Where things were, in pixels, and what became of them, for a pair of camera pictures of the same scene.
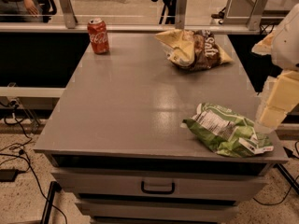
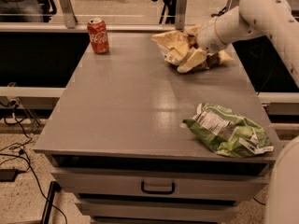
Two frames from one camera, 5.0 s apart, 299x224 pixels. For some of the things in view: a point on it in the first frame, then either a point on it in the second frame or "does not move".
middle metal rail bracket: (180, 10) does not move
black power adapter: (7, 175) does not move
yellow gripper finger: (263, 46) -> (193, 30)
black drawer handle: (142, 186) does not move
